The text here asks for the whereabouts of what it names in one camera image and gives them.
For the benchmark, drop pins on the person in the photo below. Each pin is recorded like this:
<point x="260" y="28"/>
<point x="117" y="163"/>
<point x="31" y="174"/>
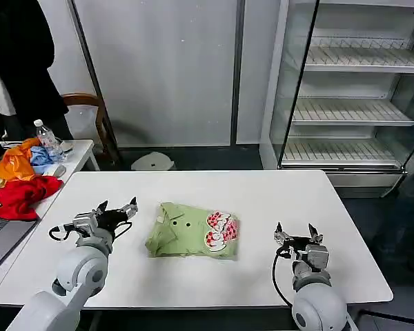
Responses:
<point x="24" y="62"/>

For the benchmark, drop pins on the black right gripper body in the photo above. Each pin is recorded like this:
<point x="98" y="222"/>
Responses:
<point x="298" y="245"/>

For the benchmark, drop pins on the white round floor disc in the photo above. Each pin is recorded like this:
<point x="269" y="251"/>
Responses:
<point x="153" y="161"/>

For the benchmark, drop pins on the glass display fridge with shelves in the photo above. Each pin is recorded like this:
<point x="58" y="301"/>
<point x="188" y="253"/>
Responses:
<point x="352" y="103"/>

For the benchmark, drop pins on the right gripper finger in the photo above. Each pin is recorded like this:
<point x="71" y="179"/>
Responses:
<point x="281" y="235"/>
<point x="315" y="235"/>

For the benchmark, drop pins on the dark slanted frame bar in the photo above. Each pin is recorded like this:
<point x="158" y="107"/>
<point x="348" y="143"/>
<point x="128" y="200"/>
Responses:
<point x="89" y="69"/>

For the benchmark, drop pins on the light blue cloth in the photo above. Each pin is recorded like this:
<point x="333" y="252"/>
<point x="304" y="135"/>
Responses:
<point x="43" y="158"/>

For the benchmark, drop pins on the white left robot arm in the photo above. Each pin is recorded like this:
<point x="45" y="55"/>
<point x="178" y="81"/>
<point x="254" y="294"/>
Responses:
<point x="79" y="269"/>

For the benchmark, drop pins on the brown wooden chair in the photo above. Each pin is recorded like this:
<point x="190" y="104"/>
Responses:
<point x="89" y="101"/>

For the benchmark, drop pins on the red cloth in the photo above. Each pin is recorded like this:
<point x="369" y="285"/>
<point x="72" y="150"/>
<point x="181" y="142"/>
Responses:
<point x="22" y="198"/>

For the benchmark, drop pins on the grey laptop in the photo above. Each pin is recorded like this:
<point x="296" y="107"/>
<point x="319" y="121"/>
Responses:
<point x="1" y="234"/>

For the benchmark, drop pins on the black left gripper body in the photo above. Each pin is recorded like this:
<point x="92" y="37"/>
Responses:
<point x="112" y="217"/>

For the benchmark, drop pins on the light green shirt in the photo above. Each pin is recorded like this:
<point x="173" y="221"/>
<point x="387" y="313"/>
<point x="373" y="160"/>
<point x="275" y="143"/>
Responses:
<point x="193" y="231"/>

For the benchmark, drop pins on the white side table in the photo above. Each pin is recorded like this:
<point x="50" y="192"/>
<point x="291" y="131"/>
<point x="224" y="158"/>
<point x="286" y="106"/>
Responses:
<point x="79" y="148"/>

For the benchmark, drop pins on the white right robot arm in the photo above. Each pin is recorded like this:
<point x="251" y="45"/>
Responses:
<point x="317" y="293"/>

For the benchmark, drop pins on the orange cloth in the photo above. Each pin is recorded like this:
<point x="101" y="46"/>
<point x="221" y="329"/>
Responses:
<point x="15" y="165"/>

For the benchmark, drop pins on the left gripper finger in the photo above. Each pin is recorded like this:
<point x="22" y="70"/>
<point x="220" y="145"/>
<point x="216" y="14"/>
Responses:
<point x="100" y="208"/>
<point x="130" y="208"/>

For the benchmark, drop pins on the clear plastic water bottle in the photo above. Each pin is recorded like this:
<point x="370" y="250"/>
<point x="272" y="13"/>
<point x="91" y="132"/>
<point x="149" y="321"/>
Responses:
<point x="47" y="136"/>

